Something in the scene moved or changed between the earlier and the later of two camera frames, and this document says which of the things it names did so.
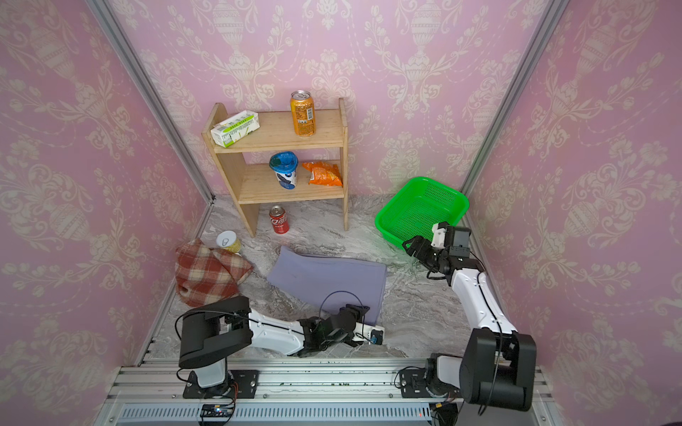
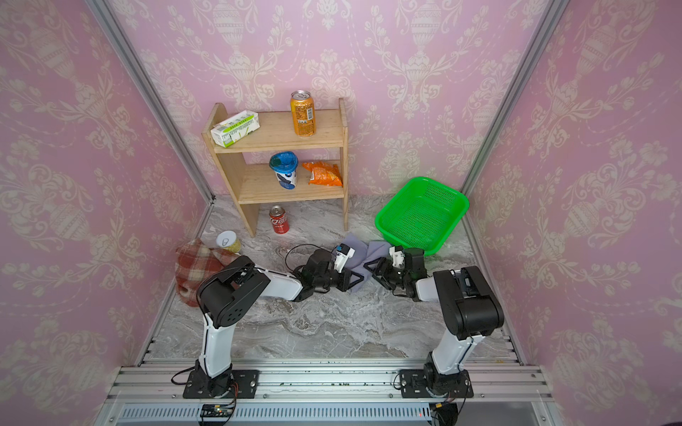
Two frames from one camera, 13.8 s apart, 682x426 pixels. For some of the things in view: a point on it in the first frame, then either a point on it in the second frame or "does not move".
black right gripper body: (443, 256) to (402, 277)
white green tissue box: (231, 130) does not move
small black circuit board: (215, 410) does not move
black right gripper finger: (422, 248) to (382, 272)
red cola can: (280, 219) does not move
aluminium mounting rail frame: (318, 393) does not move
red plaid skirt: (204, 275) does not move
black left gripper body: (355, 312) to (331, 279)
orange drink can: (304, 113) does not move
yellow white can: (229, 240) does not move
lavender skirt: (330, 282) to (364, 253)
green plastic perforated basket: (416, 207) does not move
